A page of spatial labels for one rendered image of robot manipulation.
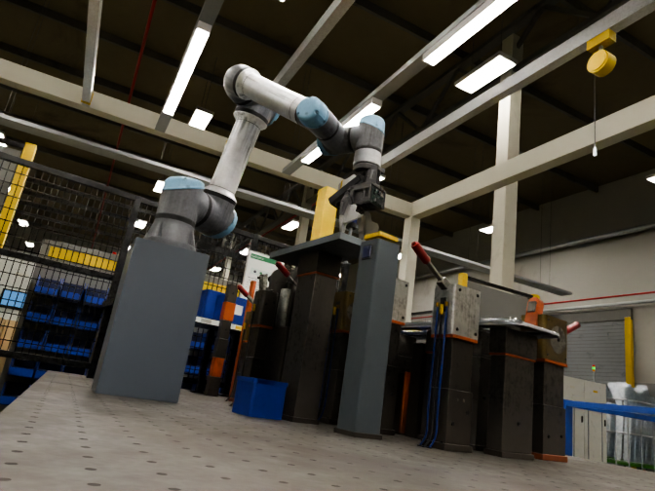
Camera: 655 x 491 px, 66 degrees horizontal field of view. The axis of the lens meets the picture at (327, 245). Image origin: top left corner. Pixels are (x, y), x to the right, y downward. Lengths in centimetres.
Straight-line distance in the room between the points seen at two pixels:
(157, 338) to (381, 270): 61
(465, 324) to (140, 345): 80
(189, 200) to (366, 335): 68
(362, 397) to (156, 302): 60
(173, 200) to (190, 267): 21
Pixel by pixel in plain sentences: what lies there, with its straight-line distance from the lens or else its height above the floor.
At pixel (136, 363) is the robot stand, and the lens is 139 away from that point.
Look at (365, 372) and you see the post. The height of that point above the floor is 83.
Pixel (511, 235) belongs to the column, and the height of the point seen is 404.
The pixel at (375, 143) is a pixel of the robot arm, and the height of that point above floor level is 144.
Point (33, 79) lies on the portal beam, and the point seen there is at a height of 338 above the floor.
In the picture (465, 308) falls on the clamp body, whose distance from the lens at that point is 121.
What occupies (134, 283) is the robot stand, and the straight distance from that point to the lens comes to 140.
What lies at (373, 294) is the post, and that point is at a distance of 115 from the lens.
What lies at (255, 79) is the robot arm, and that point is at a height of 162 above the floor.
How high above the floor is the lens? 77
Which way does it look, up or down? 16 degrees up
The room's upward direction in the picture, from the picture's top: 9 degrees clockwise
